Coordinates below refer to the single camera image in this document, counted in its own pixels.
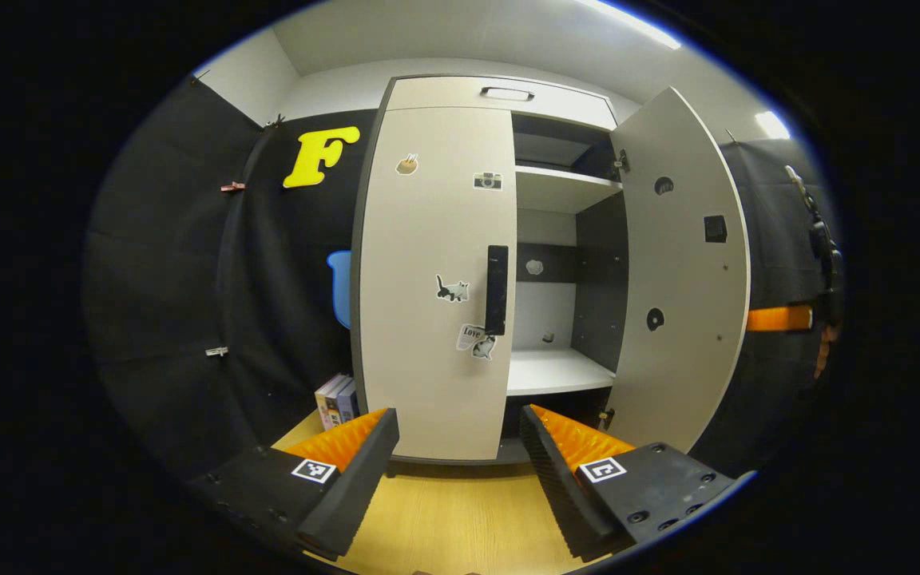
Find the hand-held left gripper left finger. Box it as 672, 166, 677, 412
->
188, 407, 400, 561

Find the black backdrop cloth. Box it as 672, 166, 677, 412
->
85, 76, 844, 480

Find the beige cabinet drawer front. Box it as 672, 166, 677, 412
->
386, 77, 617, 130

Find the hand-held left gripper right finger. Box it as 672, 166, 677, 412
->
519, 404, 740, 563

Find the white cabinet shelf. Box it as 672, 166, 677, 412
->
514, 164, 623, 215
506, 347, 617, 397

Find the black door handle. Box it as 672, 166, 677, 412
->
486, 245, 509, 336

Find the long ceiling light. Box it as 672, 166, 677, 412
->
576, 0, 683, 50

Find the beige cabinet door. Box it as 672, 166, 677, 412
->
358, 106, 518, 462
605, 86, 751, 454

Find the small ceiling light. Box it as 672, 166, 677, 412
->
754, 110, 791, 141

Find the beige double-door shoe cabinet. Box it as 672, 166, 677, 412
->
351, 74, 630, 466

